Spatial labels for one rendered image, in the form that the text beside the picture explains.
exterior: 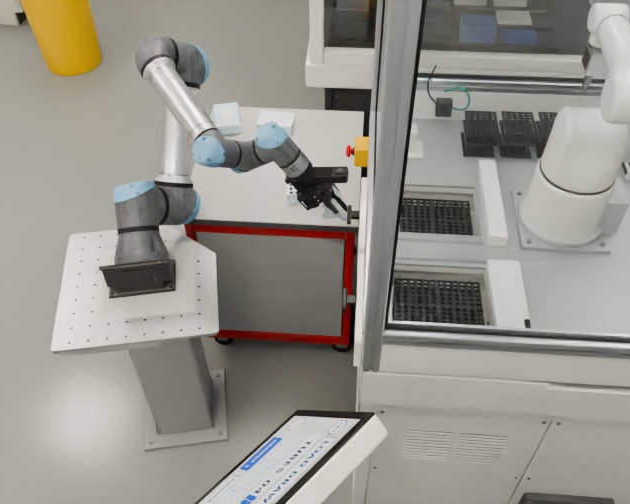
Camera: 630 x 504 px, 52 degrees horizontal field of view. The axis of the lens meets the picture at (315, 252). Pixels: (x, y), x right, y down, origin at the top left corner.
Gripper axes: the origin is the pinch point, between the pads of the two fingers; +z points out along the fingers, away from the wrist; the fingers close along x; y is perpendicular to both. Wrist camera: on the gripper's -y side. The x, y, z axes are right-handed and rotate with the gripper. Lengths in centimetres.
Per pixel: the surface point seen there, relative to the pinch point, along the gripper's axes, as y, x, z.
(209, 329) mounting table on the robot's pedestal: 38, 33, -8
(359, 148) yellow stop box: -2.1, -30.0, 2.1
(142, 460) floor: 109, 37, 36
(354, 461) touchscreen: -19, 88, -19
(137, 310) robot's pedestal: 56, 28, -20
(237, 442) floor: 82, 28, 55
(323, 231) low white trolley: 17.3, -11.0, 12.0
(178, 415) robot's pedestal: 91, 26, 32
